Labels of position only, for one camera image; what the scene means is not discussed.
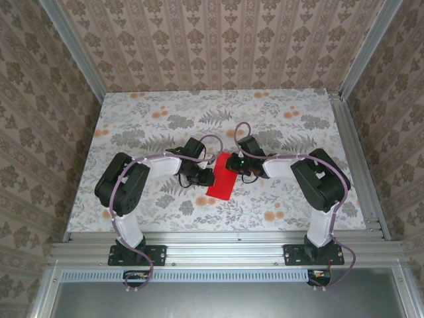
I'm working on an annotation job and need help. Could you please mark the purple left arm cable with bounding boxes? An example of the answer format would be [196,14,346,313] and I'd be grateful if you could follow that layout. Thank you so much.
[111,133,223,294]

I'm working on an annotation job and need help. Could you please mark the grey slotted cable duct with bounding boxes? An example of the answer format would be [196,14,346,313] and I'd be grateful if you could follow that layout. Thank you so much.
[61,268,311,283]

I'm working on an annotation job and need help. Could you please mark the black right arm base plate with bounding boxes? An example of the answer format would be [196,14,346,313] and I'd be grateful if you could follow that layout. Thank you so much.
[284,243,345,266]

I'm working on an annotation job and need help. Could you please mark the red paper sheet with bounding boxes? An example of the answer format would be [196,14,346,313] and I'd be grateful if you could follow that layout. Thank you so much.
[205,152,238,201]

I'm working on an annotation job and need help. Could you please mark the long aluminium base rail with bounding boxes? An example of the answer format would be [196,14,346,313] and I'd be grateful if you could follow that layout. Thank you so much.
[49,231,405,266]

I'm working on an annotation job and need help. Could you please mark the aluminium side rail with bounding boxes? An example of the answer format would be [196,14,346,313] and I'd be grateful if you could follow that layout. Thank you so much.
[327,92,392,242]

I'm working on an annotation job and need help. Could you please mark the aluminium upright post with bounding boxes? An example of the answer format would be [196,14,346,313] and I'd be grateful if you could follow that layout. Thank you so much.
[338,0,403,100]
[38,0,109,104]

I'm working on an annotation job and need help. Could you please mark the grey metal panel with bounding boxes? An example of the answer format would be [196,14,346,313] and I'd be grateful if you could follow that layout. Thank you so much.
[49,280,407,318]

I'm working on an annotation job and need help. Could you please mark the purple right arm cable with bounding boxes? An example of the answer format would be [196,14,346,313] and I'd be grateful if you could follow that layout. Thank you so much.
[233,121,357,292]

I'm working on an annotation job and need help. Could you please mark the black connector board with wires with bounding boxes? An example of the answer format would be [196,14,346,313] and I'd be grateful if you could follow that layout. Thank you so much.
[307,268,333,286]
[123,270,150,288]

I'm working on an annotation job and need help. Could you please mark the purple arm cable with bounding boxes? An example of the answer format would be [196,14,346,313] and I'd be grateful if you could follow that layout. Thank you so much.
[111,133,223,294]
[233,121,357,292]

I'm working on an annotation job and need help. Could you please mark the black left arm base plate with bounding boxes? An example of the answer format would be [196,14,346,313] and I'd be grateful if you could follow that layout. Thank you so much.
[108,244,167,267]

